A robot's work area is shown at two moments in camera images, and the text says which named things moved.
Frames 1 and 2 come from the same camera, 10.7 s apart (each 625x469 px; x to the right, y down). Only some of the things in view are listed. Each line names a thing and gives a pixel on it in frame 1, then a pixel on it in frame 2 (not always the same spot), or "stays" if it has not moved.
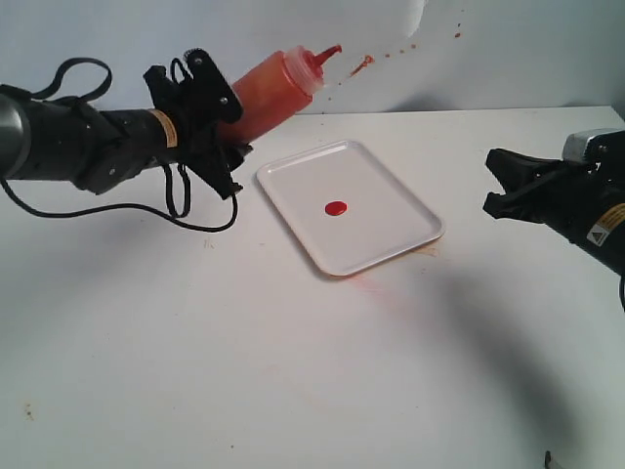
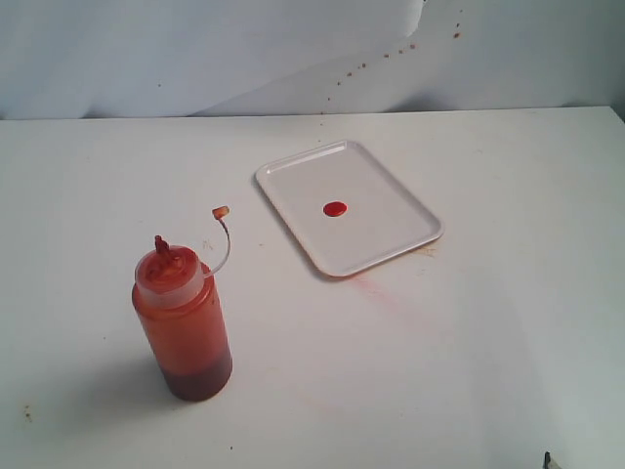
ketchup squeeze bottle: (274, 91) → (186, 317)
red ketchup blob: (336, 208) stays
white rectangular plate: (349, 209) stays
